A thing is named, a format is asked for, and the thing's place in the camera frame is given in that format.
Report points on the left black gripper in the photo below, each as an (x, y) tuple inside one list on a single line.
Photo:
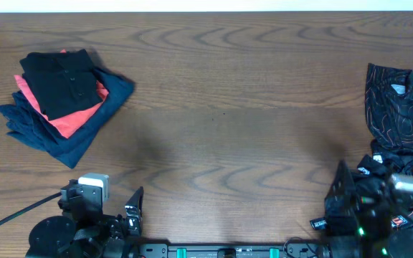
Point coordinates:
[(115, 229)]

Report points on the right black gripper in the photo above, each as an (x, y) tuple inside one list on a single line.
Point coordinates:
[(349, 190)]

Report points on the black t-shirt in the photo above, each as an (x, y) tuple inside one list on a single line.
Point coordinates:
[(62, 83)]

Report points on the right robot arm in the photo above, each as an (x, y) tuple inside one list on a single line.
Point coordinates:
[(399, 243)]

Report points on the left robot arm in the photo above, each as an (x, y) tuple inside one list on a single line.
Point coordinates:
[(83, 230)]

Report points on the black sports shorts with logo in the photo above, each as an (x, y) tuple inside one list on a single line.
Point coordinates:
[(378, 215)]

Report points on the black orange patterned garment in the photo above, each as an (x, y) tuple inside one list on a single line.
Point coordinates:
[(389, 117)]

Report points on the folded red shirt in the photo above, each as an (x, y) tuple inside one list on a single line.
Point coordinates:
[(68, 124)]

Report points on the folded navy blue garment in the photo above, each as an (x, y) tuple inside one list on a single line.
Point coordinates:
[(28, 127)]

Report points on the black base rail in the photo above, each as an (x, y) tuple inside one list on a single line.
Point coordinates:
[(290, 249)]

